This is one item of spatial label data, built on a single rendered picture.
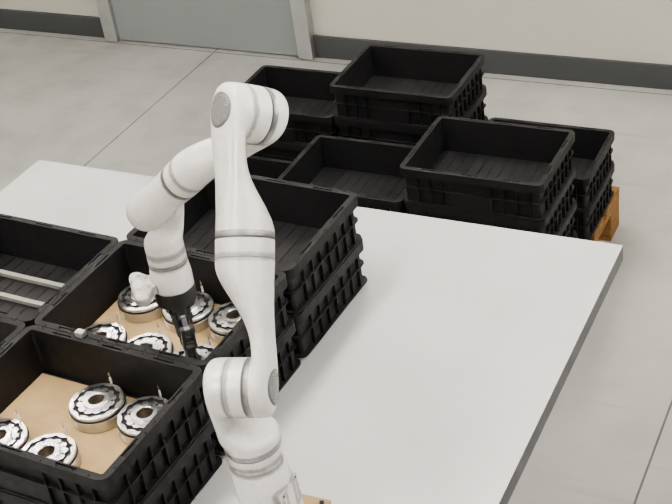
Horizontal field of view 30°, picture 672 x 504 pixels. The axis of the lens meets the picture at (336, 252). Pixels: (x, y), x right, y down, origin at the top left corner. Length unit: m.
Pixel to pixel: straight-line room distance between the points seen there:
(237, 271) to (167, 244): 0.34
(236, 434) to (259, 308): 0.20
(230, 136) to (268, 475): 0.53
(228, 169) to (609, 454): 1.69
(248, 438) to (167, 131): 3.19
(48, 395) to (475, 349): 0.83
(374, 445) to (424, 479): 0.13
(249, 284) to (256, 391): 0.16
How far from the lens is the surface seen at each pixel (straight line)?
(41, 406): 2.40
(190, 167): 2.05
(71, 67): 5.78
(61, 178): 3.39
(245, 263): 1.88
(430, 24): 5.14
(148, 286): 2.25
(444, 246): 2.83
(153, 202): 2.13
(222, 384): 1.88
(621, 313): 3.76
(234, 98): 1.91
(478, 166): 3.53
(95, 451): 2.26
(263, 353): 1.87
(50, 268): 2.78
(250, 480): 1.98
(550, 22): 4.96
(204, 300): 2.50
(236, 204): 1.89
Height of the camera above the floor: 2.28
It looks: 34 degrees down
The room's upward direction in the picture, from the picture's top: 9 degrees counter-clockwise
